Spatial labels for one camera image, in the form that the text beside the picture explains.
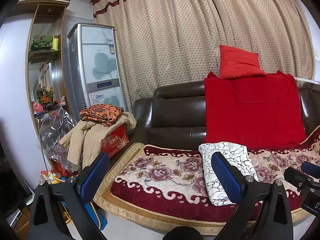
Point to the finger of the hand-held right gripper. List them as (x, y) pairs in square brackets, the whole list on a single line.
[(310, 168)]

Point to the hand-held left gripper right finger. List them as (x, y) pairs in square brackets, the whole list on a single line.
[(227, 177)]

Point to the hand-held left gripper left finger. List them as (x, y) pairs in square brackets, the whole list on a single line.
[(92, 180)]

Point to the white crackle-print garment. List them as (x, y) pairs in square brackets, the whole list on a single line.
[(217, 190)]

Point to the blue bag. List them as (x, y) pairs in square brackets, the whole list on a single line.
[(96, 217)]

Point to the colourful plastic toy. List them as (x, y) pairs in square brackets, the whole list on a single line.
[(53, 178)]

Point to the beige coat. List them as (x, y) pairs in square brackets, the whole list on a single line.
[(82, 140)]

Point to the red gift box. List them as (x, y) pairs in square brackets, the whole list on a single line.
[(115, 142)]

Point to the clear plastic wrap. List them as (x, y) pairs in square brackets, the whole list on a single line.
[(55, 135)]

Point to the floral plush sofa blanket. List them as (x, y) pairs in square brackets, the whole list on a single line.
[(162, 175)]

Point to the red blanket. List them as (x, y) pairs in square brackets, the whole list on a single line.
[(250, 115)]

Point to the orange black patterned cloth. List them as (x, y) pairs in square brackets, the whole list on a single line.
[(102, 113)]

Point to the person's dark trouser legs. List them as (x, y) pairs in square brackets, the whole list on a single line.
[(182, 233)]

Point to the dark low furniture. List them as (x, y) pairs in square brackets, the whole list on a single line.
[(15, 195)]

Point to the dark brown leather sofa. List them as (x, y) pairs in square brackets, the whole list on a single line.
[(175, 112)]

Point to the small pale figurine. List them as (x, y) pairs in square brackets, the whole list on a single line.
[(63, 101)]

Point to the white pipe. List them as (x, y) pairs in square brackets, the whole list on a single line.
[(307, 80)]

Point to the pink plastic bag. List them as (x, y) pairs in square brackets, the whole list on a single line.
[(38, 108)]

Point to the artificial flower arrangement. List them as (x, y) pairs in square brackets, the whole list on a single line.
[(45, 96)]

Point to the red pillow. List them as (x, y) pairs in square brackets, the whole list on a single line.
[(237, 62)]

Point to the yellow bottle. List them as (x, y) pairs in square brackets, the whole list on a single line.
[(55, 43)]

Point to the green ornament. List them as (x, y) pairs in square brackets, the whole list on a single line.
[(41, 41)]

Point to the beige dotted curtain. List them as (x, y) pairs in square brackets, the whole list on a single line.
[(187, 30)]

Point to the wooden display cabinet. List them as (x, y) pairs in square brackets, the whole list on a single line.
[(50, 10)]

